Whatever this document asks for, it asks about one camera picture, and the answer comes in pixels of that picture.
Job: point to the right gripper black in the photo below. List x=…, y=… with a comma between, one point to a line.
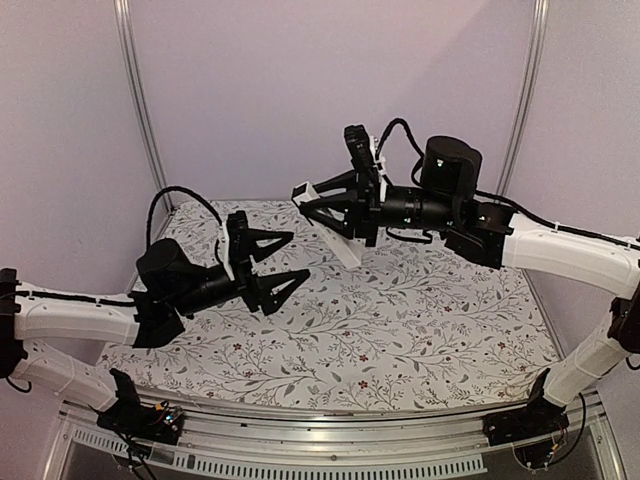
x=364, y=220

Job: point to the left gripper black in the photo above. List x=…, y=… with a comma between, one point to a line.
x=257, y=290

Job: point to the white remote control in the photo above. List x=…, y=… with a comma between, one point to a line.
x=348, y=251

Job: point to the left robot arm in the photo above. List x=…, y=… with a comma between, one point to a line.
x=174, y=289

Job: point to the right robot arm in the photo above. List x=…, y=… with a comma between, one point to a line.
x=487, y=231

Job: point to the floral patterned table mat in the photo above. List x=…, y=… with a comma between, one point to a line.
x=414, y=327

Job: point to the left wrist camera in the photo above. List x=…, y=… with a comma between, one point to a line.
x=234, y=244

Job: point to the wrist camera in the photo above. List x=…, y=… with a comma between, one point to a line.
x=234, y=244
x=361, y=148

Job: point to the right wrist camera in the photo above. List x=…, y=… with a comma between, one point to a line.
x=361, y=148

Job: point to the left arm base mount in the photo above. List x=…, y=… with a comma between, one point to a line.
x=162, y=423

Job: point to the right aluminium frame post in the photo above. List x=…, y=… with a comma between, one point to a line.
x=526, y=94

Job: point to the aluminium frame post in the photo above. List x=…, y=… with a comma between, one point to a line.
x=125, y=29
x=526, y=94

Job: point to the left aluminium frame post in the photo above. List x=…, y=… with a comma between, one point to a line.
x=125, y=29

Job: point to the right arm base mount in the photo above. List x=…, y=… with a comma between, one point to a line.
x=537, y=417

